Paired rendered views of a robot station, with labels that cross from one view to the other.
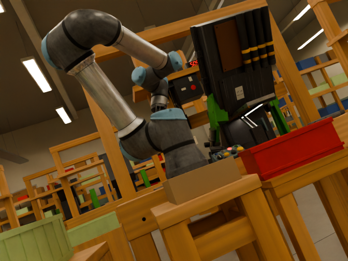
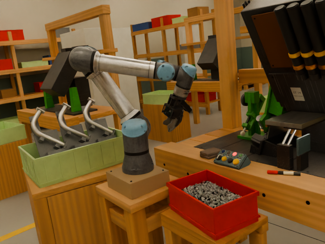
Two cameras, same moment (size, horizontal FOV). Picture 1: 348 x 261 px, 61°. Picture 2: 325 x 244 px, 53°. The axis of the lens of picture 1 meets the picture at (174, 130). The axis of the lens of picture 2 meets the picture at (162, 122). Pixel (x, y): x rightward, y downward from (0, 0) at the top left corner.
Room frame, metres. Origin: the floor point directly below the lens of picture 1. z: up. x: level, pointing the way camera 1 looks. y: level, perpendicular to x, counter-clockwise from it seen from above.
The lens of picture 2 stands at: (0.49, -1.37, 1.45)
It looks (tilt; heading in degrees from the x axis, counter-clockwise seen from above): 12 degrees down; 64
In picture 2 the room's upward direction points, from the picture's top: 6 degrees counter-clockwise
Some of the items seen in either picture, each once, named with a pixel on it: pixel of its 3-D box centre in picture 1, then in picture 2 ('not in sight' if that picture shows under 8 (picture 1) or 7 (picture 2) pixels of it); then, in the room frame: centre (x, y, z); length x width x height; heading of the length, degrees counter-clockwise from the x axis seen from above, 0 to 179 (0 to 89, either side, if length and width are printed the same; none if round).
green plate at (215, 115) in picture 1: (217, 112); (280, 99); (1.65, -0.27, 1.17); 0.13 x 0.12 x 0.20; 101
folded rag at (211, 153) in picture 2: not in sight; (211, 153); (1.40, -0.03, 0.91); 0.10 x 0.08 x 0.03; 1
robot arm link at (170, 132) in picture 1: (170, 128); (135, 134); (1.01, 0.01, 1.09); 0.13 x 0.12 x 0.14; 61
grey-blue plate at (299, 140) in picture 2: (263, 131); (303, 152); (1.58, -0.45, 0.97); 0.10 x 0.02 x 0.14; 11
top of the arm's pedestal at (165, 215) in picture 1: (199, 199); (140, 187); (1.00, 0.01, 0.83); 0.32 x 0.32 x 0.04; 11
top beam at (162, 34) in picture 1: (174, 30); not in sight; (2.02, -0.27, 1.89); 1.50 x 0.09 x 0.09; 101
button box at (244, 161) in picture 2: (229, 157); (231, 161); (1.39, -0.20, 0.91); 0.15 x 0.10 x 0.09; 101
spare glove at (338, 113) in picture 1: (323, 119); not in sight; (1.52, -0.73, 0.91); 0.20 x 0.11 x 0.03; 105
